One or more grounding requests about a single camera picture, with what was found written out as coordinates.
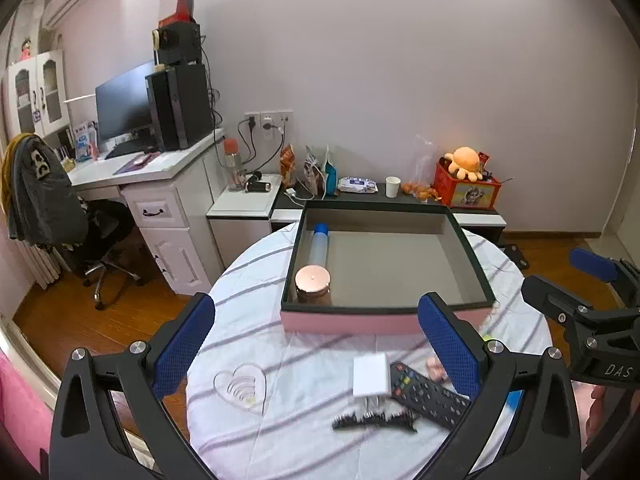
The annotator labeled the red desk calendar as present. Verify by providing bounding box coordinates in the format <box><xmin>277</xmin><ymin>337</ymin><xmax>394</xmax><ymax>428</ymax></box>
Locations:
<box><xmin>158</xmin><ymin>0</ymin><xmax>195</xmax><ymax>28</ymax></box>

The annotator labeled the pink storage box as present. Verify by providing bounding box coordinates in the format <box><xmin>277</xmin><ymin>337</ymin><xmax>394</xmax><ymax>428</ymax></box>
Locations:
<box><xmin>280</xmin><ymin>201</ymin><xmax>501</xmax><ymax>336</ymax></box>

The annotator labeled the yellow garment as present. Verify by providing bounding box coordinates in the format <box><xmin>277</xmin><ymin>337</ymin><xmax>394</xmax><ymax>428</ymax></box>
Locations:
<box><xmin>0</xmin><ymin>132</ymin><xmax>31</xmax><ymax>211</ymax></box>

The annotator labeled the purple mouse pad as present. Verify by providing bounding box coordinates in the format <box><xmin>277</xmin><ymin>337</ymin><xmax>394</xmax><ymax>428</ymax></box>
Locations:
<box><xmin>112</xmin><ymin>152</ymin><xmax>156</xmax><ymax>176</ymax></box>

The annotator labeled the printed paper bag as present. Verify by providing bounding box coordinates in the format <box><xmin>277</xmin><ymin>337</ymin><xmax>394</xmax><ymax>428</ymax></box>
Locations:
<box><xmin>302</xmin><ymin>146</ymin><xmax>326</xmax><ymax>192</ymax></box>

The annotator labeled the black hair clip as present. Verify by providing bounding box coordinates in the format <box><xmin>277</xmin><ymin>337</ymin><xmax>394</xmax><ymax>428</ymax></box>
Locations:
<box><xmin>332</xmin><ymin>408</ymin><xmax>418</xmax><ymax>433</ymax></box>

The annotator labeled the blue snack bag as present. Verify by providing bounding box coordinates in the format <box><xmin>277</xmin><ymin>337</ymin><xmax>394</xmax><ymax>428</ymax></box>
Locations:
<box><xmin>322</xmin><ymin>146</ymin><xmax>340</xmax><ymax>196</ymax></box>

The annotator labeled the orange octopus plush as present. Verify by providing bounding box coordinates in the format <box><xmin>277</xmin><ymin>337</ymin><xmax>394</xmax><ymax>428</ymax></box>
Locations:
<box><xmin>445</xmin><ymin>146</ymin><xmax>485</xmax><ymax>181</ymax></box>

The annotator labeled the pink blanket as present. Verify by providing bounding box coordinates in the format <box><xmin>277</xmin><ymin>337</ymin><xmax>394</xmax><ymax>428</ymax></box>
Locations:
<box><xmin>0</xmin><ymin>350</ymin><xmax>53</xmax><ymax>461</ymax></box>

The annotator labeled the white charger plug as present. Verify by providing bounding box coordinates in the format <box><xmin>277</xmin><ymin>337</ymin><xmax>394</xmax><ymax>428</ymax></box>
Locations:
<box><xmin>351</xmin><ymin>353</ymin><xmax>392</xmax><ymax>413</ymax></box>

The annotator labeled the orange snack bag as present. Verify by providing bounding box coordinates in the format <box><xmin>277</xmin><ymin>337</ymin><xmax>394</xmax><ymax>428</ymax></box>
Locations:
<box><xmin>279</xmin><ymin>144</ymin><xmax>298</xmax><ymax>186</ymax></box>

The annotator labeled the clear tube with blue cap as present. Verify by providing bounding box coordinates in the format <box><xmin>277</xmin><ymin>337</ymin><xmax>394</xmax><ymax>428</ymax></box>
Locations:
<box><xmin>308</xmin><ymin>223</ymin><xmax>331</xmax><ymax>268</ymax></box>

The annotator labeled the white glass-door cabinet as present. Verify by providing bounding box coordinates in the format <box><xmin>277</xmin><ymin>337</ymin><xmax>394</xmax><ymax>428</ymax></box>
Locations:
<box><xmin>2</xmin><ymin>50</ymin><xmax>71</xmax><ymax>138</ymax></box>

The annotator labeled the red printed box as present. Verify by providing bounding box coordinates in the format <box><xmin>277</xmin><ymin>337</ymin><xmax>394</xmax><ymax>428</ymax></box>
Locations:
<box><xmin>433</xmin><ymin>157</ymin><xmax>502</xmax><ymax>211</ymax></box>

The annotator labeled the low black-topped white bench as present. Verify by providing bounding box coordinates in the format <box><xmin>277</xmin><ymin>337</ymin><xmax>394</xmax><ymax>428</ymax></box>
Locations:
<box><xmin>270</xmin><ymin>182</ymin><xmax>507</xmax><ymax>241</ymax></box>

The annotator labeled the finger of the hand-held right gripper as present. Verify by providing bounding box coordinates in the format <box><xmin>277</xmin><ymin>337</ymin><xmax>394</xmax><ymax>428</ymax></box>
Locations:
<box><xmin>569</xmin><ymin>247</ymin><xmax>640</xmax><ymax>308</ymax></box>
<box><xmin>521</xmin><ymin>274</ymin><xmax>608</xmax><ymax>356</ymax></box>

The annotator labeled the black box with yellow tag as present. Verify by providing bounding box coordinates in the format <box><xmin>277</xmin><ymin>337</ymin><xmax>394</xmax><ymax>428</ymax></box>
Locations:
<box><xmin>152</xmin><ymin>23</ymin><xmax>202</xmax><ymax>67</ymax></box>

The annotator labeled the white charger with cable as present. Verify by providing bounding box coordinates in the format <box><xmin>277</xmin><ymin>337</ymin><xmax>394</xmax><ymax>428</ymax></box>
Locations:
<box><xmin>282</xmin><ymin>160</ymin><xmax>331</xmax><ymax>211</ymax></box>

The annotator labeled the grey jacket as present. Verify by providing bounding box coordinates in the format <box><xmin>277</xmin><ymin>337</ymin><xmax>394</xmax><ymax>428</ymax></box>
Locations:
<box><xmin>6</xmin><ymin>135</ymin><xmax>90</xmax><ymax>246</ymax></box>

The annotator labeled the person's right forearm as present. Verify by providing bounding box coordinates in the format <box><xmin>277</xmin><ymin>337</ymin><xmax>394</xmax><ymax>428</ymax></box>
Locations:
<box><xmin>572</xmin><ymin>382</ymin><xmax>608</xmax><ymax>441</ymax></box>

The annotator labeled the white desk with drawers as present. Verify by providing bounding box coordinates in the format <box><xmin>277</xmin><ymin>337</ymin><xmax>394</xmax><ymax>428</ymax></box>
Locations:
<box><xmin>65</xmin><ymin>127</ymin><xmax>226</xmax><ymax>296</ymax></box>

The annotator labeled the black computer tower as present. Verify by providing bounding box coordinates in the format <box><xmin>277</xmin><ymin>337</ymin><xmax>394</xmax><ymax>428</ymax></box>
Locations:
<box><xmin>145</xmin><ymin>64</ymin><xmax>215</xmax><ymax>152</ymax></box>

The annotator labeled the clear bottle with orange cap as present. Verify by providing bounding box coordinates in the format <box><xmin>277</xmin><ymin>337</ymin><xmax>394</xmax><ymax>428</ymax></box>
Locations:
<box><xmin>223</xmin><ymin>138</ymin><xmax>244</xmax><ymax>192</ymax></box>

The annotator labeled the black keyboard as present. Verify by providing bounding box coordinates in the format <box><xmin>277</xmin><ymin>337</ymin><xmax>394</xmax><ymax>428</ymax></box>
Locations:
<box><xmin>105</xmin><ymin>142</ymin><xmax>156</xmax><ymax>161</ymax></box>

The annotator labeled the plastic bag of oranges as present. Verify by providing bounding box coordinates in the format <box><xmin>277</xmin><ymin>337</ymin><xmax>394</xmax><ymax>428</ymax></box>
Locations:
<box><xmin>402</xmin><ymin>134</ymin><xmax>446</xmax><ymax>204</ymax></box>

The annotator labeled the wet wipes pack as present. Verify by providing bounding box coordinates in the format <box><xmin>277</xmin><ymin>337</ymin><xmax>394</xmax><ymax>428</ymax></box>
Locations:
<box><xmin>337</xmin><ymin>176</ymin><xmax>379</xmax><ymax>195</ymax></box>

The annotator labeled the black computer monitor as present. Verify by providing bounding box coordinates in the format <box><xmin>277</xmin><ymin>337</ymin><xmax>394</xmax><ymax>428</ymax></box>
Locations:
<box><xmin>95</xmin><ymin>60</ymin><xmax>157</xmax><ymax>147</ymax></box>

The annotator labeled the small black cylinder device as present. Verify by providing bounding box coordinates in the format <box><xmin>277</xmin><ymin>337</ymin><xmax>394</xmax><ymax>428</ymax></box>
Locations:
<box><xmin>244</xmin><ymin>171</ymin><xmax>272</xmax><ymax>194</ymax></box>

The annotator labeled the black remote control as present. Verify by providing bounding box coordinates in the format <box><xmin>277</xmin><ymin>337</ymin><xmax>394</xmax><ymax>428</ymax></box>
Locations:
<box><xmin>389</xmin><ymin>361</ymin><xmax>472</xmax><ymax>430</ymax></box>

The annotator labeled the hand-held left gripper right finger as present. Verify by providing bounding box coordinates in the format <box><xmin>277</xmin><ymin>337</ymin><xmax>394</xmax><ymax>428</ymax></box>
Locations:
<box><xmin>417</xmin><ymin>292</ymin><xmax>583</xmax><ymax>480</ymax></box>

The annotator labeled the small white side cabinet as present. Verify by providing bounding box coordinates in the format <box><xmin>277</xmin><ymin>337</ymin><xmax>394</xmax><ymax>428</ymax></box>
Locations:
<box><xmin>206</xmin><ymin>174</ymin><xmax>283</xmax><ymax>268</ymax></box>

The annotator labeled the white wall socket strip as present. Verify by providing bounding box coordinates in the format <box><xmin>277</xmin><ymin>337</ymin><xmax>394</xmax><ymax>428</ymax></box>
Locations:
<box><xmin>245</xmin><ymin>109</ymin><xmax>295</xmax><ymax>131</ymax></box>

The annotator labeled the black office chair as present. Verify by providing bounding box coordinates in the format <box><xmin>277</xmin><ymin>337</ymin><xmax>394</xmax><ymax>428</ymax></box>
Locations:
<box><xmin>60</xmin><ymin>195</ymin><xmax>143</xmax><ymax>311</ymax></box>

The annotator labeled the rose gold lidded jar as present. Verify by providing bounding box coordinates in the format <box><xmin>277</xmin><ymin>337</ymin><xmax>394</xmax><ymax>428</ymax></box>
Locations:
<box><xmin>294</xmin><ymin>265</ymin><xmax>332</xmax><ymax>306</ymax></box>

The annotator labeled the white radiator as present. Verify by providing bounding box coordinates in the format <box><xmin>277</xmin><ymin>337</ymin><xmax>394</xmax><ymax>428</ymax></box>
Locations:
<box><xmin>20</xmin><ymin>242</ymin><xmax>66</xmax><ymax>291</ymax></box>

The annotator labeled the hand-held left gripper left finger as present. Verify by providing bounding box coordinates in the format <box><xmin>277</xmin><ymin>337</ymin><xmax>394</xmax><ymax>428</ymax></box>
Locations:
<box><xmin>49</xmin><ymin>292</ymin><xmax>217</xmax><ymax>480</ymax></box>

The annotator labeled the blue and white carton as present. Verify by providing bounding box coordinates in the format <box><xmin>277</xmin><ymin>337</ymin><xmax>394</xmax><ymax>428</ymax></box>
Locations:
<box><xmin>72</xmin><ymin>121</ymin><xmax>97</xmax><ymax>162</ymax></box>

